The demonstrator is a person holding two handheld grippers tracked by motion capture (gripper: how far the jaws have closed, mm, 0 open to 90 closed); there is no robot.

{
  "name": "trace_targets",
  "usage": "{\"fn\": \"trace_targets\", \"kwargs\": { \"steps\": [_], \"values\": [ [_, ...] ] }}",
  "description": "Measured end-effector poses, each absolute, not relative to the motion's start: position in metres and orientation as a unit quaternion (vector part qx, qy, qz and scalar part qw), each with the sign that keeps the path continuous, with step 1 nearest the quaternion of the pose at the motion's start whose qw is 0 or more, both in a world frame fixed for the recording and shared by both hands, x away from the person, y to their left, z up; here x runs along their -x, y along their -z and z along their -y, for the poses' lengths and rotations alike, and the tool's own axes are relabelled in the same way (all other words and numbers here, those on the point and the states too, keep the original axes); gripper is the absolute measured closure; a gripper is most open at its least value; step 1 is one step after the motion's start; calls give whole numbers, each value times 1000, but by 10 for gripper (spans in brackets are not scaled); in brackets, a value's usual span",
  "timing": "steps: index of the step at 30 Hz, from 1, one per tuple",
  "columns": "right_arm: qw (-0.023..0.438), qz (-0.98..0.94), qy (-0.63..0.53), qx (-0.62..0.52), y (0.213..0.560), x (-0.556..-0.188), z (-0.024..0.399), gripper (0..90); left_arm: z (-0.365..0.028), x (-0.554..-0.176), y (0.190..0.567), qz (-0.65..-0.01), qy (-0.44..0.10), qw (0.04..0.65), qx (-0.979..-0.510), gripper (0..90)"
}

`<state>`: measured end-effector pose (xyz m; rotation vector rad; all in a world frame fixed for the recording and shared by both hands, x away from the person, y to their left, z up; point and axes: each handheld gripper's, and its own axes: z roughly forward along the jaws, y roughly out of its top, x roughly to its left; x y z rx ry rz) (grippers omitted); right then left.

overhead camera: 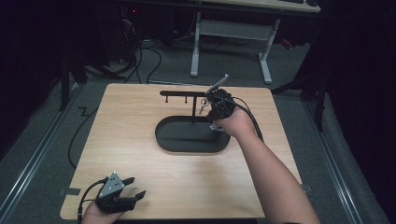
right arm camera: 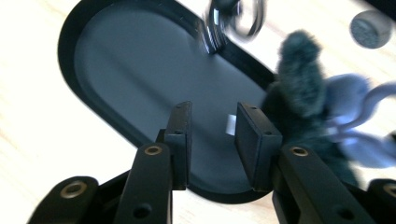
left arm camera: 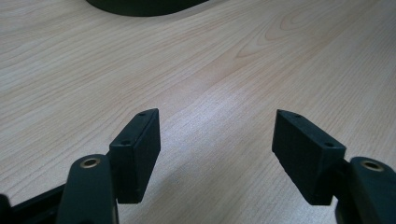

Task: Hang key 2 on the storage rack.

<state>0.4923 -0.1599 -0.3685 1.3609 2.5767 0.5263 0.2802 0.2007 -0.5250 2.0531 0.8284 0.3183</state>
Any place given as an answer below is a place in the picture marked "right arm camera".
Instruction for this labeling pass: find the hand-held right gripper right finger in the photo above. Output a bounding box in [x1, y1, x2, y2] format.
[234, 101, 284, 192]

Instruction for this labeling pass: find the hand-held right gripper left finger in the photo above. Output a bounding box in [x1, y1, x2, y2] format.
[163, 100, 193, 191]

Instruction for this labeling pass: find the dark green plush toy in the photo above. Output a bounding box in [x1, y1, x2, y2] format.
[262, 29, 396, 188]

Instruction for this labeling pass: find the black oval tray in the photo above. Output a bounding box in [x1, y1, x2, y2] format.
[57, 0, 278, 205]

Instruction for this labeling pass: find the silver metal key ring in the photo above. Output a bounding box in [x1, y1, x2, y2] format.
[201, 0, 268, 54]

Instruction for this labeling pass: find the small white tag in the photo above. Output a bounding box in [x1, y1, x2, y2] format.
[225, 114, 238, 136]

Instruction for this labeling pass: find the grey round cylinder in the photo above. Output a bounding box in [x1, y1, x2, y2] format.
[348, 9, 393, 50]

